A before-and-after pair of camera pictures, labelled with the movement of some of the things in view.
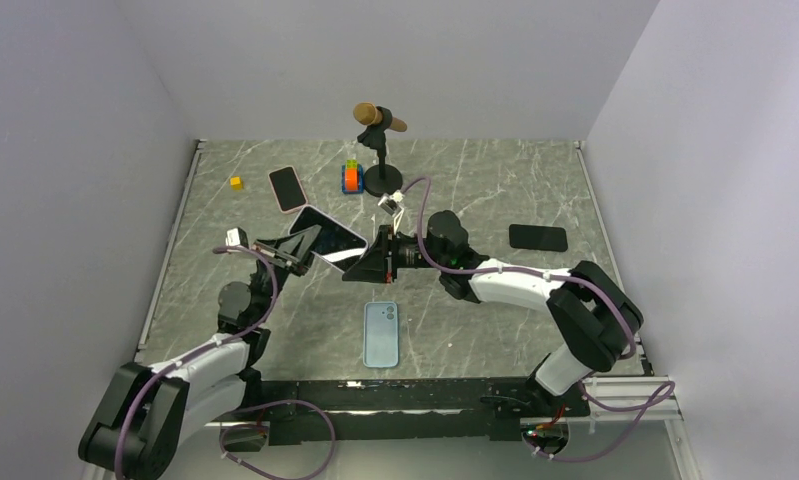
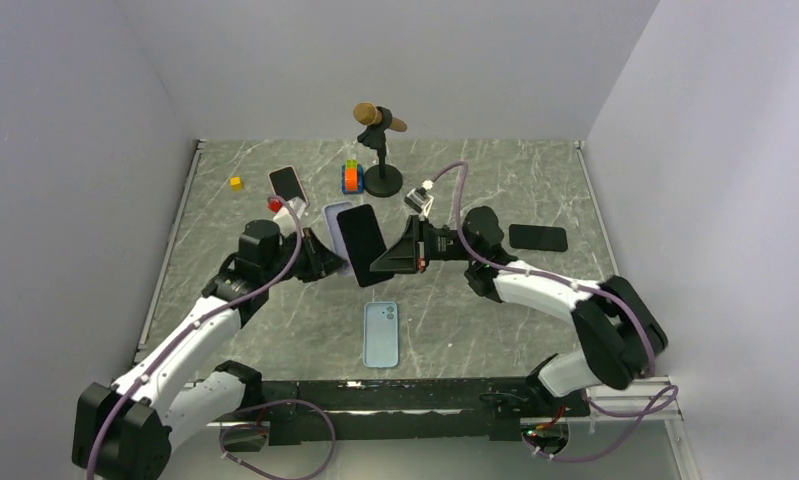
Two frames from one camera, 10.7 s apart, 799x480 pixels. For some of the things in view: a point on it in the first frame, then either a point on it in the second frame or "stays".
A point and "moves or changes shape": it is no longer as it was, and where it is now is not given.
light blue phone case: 380,334 stays
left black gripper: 292,252 to 321,261
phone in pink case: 287,189 stays
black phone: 545,238 stays
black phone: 334,243 moves or changes shape
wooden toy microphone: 368,114 stays
